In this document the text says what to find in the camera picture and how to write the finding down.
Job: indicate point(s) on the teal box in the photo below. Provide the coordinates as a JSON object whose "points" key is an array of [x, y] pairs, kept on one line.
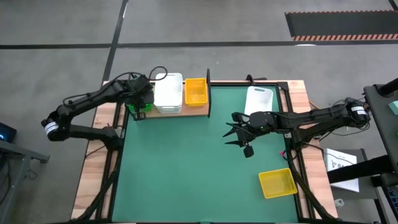
{"points": [[394, 108]]}

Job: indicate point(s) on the white printed cardboard box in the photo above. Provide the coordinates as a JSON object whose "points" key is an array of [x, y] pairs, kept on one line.
{"points": [[334, 158]]}

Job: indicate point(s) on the black device blue light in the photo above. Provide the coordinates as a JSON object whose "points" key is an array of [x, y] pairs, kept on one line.
{"points": [[7, 132]]}

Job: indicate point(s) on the green table mat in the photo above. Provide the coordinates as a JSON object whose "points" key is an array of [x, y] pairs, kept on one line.
{"points": [[186, 171]]}

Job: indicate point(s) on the small white plug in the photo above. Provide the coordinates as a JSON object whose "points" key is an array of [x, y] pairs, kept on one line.
{"points": [[339, 203]]}

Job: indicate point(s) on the black hazard-striped floor mat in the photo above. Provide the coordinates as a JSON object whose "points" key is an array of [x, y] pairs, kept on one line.
{"points": [[342, 25]]}

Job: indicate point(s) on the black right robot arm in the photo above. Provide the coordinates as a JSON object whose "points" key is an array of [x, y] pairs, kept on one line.
{"points": [[311, 119]]}

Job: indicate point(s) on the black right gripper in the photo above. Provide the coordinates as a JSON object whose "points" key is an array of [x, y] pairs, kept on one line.
{"points": [[261, 124]]}

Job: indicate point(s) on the black metal table frame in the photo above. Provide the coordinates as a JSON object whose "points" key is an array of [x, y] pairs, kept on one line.
{"points": [[283, 87]]}

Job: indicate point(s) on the black equipment cart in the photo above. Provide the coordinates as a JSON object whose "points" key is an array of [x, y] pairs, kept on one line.
{"points": [[377, 105]]}

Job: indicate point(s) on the grey metal desk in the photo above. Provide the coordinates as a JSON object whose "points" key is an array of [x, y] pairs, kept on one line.
{"points": [[18, 149]]}

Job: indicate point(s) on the small red connector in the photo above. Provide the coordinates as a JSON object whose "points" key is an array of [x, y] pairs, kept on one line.
{"points": [[281, 152]]}

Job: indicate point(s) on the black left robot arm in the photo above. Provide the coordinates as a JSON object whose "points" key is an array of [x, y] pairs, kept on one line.
{"points": [[77, 102]]}

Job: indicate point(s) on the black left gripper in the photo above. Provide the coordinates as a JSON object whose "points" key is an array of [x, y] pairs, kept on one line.
{"points": [[136, 93]]}

